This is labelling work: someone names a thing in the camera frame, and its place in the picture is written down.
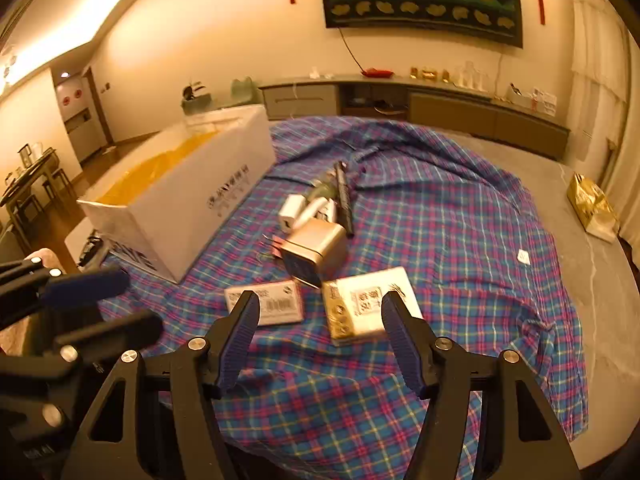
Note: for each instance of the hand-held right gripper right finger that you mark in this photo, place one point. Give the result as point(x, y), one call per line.
point(400, 345)

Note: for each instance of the white foam box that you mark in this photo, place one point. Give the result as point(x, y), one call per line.
point(200, 195)

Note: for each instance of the white tissue pack gold label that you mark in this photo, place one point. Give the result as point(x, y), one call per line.
point(350, 320)

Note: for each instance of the green plastic chair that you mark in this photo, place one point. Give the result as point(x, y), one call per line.
point(245, 91)

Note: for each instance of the blue plaid cloth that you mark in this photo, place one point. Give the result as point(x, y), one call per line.
point(450, 220)

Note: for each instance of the cream curtain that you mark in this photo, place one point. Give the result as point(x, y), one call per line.
point(597, 60)

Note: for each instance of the white ribbed charger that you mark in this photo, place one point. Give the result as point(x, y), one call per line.
point(292, 212)

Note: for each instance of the dark dining table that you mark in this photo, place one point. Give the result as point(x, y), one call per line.
point(25, 175)

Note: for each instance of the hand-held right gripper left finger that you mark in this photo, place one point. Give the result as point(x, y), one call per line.
point(240, 345)

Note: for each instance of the gold paper bag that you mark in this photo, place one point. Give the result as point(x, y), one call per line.
point(592, 205)

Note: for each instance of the red and white small carton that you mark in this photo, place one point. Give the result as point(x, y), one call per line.
point(280, 302)

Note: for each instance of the brown interior door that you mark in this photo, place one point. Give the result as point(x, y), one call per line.
point(97, 110)

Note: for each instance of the small white tag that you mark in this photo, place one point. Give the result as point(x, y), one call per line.
point(523, 256)

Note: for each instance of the dark wooden chair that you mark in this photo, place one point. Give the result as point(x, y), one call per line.
point(27, 220)

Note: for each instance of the red flat object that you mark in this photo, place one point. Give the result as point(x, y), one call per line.
point(376, 72)

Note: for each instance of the black marker pen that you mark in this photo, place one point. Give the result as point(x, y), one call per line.
point(344, 200)

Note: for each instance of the white printed boxes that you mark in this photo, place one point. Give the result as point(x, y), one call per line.
point(535, 100)

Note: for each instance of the grey low cabinet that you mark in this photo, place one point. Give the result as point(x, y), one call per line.
point(450, 110)

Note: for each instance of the gold ornaments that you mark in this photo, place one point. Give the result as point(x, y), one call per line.
point(430, 74)

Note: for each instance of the white plug adapter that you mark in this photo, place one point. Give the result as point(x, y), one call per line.
point(320, 212)

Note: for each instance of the small white gadgets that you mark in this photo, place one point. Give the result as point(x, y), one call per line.
point(320, 73)

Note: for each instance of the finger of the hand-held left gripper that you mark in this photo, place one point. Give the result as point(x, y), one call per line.
point(120, 332)
point(85, 287)

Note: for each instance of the clear glass bottles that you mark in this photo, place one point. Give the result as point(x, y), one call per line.
point(471, 77)

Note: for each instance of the gold square tin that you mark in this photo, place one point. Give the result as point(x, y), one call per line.
point(315, 240)

